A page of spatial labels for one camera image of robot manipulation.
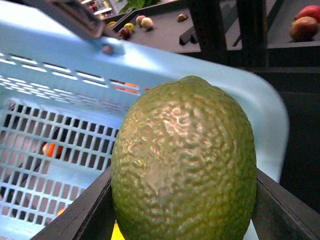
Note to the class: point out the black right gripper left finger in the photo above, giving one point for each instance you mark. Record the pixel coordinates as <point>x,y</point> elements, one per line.
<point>90,217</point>

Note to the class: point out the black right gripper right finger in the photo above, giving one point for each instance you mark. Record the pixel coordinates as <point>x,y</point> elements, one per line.
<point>279,215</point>

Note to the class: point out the green avocado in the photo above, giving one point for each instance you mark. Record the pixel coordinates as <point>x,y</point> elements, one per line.
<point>183,165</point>

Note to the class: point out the teal plastic shopping basket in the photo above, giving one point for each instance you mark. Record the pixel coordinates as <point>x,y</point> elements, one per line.
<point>63,100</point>

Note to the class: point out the pale yellow mango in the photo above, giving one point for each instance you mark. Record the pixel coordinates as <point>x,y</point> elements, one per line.
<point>116,233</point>

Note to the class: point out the black triangular divider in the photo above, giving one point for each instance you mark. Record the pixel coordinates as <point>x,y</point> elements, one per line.
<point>189,35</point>

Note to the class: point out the pale pear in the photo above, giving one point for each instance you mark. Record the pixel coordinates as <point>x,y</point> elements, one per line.
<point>147,23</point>

